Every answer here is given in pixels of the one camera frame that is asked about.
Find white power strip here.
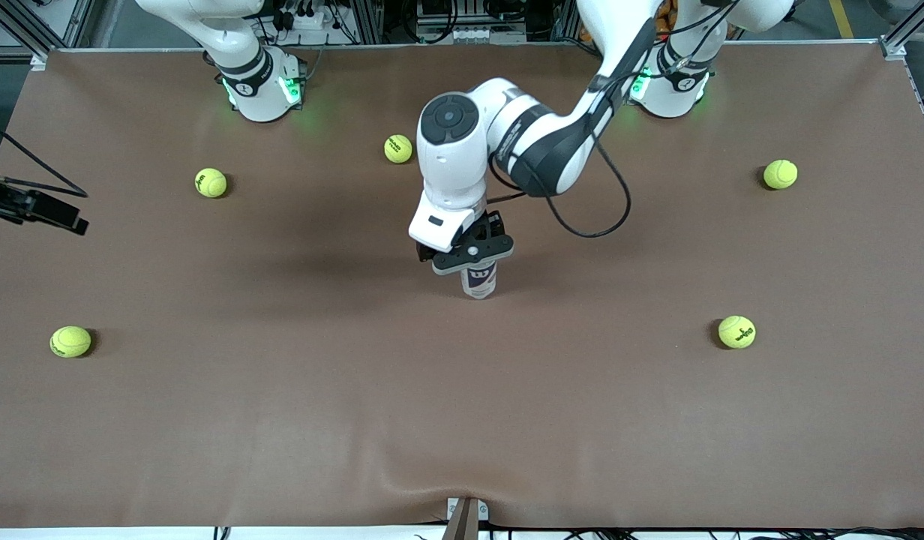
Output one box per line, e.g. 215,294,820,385
271,0,339,32

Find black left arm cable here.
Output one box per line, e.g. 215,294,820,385
486,0,740,239

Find aluminium frame strut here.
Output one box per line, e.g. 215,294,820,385
63,0,97,47
882,0,924,55

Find Head print yellow tennis ball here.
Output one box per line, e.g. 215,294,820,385
49,325,92,359

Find Wilson print yellow tennis ball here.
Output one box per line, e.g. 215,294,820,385
718,315,757,350
194,167,228,199

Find clear labelled tennis ball can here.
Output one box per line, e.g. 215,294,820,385
460,259,499,301

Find white connector block row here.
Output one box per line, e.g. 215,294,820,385
447,25,527,44

